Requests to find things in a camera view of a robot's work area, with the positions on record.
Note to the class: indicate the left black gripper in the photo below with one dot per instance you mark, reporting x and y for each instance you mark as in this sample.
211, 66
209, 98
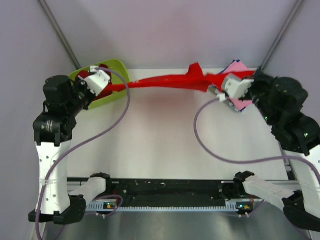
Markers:
82, 84

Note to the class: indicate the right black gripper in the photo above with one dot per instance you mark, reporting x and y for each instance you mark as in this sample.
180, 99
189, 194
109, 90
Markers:
260, 77

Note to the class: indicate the bright red t-shirt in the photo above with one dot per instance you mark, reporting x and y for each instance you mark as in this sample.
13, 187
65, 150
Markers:
194, 79

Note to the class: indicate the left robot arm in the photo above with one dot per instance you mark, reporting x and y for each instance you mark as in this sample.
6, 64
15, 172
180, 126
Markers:
53, 132

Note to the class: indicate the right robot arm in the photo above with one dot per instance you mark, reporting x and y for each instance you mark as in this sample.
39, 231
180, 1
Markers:
280, 101

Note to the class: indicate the patterned folded t-shirt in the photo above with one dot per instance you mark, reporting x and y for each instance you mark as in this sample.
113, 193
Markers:
232, 103

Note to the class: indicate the pink folded t-shirt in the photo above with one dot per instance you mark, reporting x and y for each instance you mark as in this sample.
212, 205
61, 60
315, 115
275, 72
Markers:
237, 66

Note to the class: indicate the dark red t-shirt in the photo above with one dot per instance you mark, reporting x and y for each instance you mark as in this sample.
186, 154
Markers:
95, 77

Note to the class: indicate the green plastic basin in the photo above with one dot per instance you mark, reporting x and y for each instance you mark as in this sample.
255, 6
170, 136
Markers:
115, 65

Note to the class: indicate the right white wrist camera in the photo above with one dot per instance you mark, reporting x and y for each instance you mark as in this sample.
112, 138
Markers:
235, 87

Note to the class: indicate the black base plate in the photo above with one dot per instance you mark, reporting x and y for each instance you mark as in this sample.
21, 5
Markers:
140, 193

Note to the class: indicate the grey slotted cable duct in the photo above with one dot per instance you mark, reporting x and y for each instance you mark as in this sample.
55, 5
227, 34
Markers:
105, 206

